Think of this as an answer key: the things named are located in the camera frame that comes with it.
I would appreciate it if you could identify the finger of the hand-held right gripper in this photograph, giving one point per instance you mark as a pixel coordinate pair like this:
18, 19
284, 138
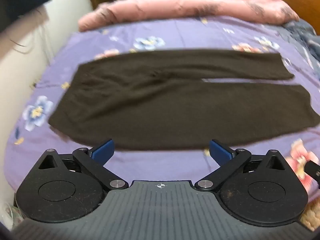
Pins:
313, 169

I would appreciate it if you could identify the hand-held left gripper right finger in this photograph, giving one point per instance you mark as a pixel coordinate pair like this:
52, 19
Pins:
220, 151

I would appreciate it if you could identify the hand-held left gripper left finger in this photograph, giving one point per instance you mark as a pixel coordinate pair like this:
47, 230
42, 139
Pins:
103, 150

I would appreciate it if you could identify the black pants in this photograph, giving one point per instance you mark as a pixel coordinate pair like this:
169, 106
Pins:
160, 105

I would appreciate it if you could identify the purple floral bedsheet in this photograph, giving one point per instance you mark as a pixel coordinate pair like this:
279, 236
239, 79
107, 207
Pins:
175, 35

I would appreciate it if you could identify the grey-blue blanket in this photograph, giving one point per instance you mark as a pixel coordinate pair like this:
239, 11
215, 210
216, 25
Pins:
302, 35

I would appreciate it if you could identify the pink quilt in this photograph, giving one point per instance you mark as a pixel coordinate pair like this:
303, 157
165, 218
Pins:
180, 7

